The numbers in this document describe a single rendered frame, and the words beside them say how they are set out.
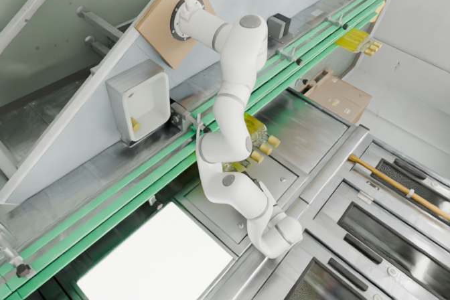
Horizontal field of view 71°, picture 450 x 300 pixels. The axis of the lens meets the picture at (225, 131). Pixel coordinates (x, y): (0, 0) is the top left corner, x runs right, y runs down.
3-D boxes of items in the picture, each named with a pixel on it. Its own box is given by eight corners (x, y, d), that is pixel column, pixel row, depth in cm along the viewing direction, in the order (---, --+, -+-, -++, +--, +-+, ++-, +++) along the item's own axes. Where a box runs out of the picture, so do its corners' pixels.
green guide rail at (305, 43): (190, 114, 119) (205, 126, 115) (190, 112, 118) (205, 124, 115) (378, -14, 213) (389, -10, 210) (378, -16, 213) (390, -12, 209)
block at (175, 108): (169, 123, 124) (181, 132, 121) (168, 105, 117) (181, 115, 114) (175, 118, 126) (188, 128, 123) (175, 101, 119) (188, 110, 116)
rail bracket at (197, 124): (181, 136, 122) (205, 154, 118) (181, 104, 110) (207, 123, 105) (187, 132, 124) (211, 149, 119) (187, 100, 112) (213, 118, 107)
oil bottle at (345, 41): (325, 39, 192) (368, 60, 181) (328, 31, 188) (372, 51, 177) (329, 35, 195) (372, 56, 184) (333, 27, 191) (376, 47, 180)
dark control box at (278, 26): (264, 32, 156) (278, 39, 153) (268, 17, 150) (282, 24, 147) (274, 27, 161) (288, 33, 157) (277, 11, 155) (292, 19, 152)
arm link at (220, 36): (213, 59, 102) (253, 83, 96) (209, 27, 91) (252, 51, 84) (234, 42, 105) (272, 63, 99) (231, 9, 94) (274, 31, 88)
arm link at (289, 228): (280, 251, 92) (305, 230, 92) (258, 222, 98) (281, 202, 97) (289, 253, 105) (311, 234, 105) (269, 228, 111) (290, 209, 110)
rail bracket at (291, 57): (274, 53, 148) (298, 67, 143) (277, 40, 142) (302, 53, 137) (278, 50, 150) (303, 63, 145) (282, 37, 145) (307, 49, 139)
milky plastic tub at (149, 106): (117, 130, 112) (132, 144, 109) (104, 81, 95) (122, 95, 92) (155, 107, 122) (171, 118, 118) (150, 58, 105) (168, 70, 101)
